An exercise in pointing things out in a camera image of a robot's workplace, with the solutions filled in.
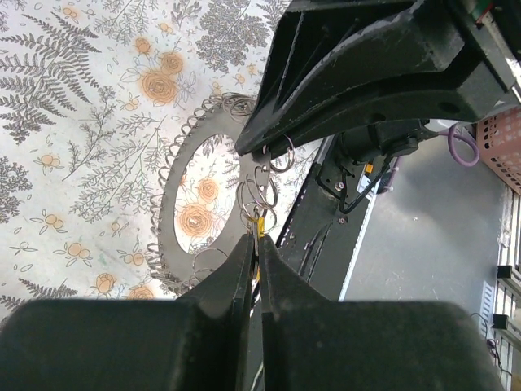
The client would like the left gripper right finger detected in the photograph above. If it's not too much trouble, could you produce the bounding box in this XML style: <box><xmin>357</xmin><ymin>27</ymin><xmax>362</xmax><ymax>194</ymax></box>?
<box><xmin>259</xmin><ymin>236</ymin><xmax>338</xmax><ymax>390</ymax></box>

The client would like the yellow key tag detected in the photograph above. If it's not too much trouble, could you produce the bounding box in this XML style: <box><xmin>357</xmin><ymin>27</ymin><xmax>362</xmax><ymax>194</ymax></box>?
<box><xmin>252</xmin><ymin>217</ymin><xmax>265</xmax><ymax>281</ymax></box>

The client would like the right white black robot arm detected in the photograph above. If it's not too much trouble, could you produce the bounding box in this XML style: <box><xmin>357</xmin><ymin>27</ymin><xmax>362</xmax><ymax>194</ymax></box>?
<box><xmin>235</xmin><ymin>1</ymin><xmax>520</xmax><ymax>162</ymax></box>

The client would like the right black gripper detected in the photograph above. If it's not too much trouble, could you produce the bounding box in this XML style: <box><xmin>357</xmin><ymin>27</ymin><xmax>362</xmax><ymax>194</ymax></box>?
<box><xmin>406</xmin><ymin>0</ymin><xmax>521</xmax><ymax>123</ymax></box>

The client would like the pink perforated basket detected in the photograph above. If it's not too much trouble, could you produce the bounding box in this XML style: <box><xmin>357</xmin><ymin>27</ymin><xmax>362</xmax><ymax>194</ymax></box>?
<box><xmin>476</xmin><ymin>106</ymin><xmax>521</xmax><ymax>195</ymax></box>

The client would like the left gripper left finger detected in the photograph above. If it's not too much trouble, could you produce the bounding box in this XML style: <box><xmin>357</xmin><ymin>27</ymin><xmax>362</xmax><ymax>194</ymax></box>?
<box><xmin>174</xmin><ymin>234</ymin><xmax>255</xmax><ymax>390</ymax></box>

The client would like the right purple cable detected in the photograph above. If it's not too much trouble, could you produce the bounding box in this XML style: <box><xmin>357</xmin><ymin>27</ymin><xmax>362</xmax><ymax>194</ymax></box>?
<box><xmin>446</xmin><ymin>121</ymin><xmax>481</xmax><ymax>168</ymax></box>

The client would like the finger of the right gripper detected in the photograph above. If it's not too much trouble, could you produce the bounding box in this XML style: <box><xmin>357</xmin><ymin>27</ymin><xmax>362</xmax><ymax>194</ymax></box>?
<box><xmin>252</xmin><ymin>1</ymin><xmax>444</xmax><ymax>134</ymax></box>
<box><xmin>235</xmin><ymin>72</ymin><xmax>480</xmax><ymax>157</ymax></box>

